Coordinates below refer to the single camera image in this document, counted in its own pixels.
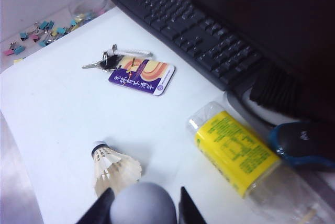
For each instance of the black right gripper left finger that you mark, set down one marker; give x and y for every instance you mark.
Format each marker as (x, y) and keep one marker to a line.
(100, 208)

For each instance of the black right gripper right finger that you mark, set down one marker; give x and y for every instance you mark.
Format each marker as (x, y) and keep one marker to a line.
(187, 211)

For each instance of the white feather shuttlecock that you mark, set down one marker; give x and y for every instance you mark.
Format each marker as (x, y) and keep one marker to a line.
(142, 205)
(112, 171)

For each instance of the clear bottle yellow label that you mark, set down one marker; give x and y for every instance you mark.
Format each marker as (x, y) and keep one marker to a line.
(233, 153)

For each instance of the black blue computer mouse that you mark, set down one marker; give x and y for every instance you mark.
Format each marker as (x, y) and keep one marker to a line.
(295, 143)

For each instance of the purple orange key card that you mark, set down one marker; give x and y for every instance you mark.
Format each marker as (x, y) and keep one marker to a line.
(141, 77)

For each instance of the bunch of metal keys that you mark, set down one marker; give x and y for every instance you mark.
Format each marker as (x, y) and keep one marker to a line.
(110, 63)

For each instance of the yellow binder clip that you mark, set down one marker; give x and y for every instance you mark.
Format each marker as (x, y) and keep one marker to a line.
(17, 61)

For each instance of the teal binder clip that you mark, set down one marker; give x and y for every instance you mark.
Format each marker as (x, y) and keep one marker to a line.
(43, 43)
(19, 49)
(24, 35)
(61, 31)
(45, 25)

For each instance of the pink binder clip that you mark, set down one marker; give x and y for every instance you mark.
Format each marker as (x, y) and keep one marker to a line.
(9, 51)
(34, 37)

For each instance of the black computer keyboard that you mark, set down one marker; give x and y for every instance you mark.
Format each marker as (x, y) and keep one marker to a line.
(183, 25)

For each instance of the black computer monitor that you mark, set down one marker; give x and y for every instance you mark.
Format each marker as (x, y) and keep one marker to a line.
(261, 25)

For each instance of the clear plastic cup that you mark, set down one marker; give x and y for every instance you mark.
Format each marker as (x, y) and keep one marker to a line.
(89, 6)

